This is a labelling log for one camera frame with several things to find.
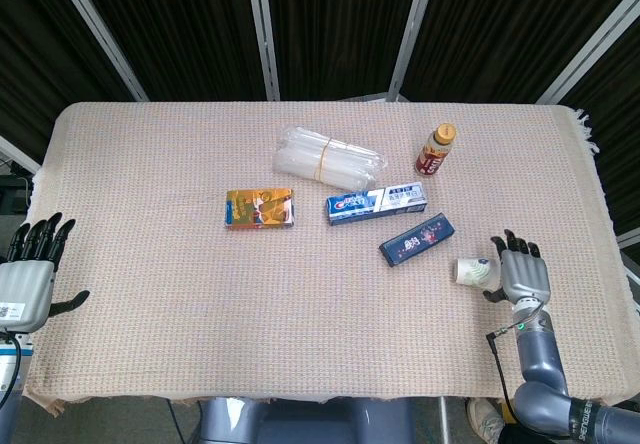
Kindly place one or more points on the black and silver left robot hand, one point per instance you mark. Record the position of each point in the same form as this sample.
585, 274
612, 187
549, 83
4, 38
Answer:
25, 289

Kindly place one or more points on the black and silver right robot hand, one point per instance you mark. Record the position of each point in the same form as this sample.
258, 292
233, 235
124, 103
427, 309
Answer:
525, 276

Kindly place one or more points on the white paper cup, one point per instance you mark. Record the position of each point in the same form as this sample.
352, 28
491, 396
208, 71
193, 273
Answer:
472, 270

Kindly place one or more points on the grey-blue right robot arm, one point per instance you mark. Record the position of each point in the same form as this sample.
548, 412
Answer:
545, 364

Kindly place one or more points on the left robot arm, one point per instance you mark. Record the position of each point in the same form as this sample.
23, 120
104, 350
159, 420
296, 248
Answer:
10, 364

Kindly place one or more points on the dark blue rectangular box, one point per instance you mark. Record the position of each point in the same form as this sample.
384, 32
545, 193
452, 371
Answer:
417, 240

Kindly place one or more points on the white sneaker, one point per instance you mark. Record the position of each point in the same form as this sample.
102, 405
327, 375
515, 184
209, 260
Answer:
485, 420

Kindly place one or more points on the Costa coffee bottle yellow cap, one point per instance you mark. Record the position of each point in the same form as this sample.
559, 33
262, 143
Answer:
436, 151

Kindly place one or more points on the blue and white toothpaste box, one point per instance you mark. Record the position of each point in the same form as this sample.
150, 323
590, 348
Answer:
377, 204

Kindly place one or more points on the dark pleated curtain panel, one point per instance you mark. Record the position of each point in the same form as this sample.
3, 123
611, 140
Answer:
190, 29
35, 64
500, 29
620, 129
340, 29

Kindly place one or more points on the beige woven tablecloth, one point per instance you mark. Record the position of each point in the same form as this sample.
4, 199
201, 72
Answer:
200, 314

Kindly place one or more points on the bundle of clear plastic straws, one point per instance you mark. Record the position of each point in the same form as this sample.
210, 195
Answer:
325, 159

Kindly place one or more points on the orange and yellow carton box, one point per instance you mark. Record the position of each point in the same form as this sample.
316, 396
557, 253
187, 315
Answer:
260, 208

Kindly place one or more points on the grey robot torso base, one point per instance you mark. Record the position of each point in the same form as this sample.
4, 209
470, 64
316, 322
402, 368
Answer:
305, 421

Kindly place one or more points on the white partition frame post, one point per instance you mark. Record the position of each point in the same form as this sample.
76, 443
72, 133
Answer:
412, 34
590, 49
100, 34
264, 34

